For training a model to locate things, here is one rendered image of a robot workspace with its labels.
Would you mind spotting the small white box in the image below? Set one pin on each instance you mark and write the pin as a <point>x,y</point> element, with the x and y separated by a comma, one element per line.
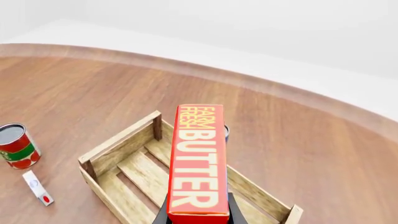
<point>37,187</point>

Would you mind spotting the blue tin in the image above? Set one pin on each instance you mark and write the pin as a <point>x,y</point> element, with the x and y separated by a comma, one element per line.
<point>226,133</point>

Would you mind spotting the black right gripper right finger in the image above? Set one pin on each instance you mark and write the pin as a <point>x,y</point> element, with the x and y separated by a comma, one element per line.
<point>236,213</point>

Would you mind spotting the wooden slat tray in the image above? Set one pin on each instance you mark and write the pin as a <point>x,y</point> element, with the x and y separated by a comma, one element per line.
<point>136,168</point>

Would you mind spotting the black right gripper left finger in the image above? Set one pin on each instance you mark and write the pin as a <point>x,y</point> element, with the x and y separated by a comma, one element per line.
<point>161,215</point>

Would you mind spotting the red and green tin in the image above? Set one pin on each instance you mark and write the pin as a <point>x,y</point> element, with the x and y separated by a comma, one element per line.
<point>18,149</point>

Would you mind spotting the red butter box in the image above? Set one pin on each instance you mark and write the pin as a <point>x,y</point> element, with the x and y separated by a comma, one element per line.
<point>197,161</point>

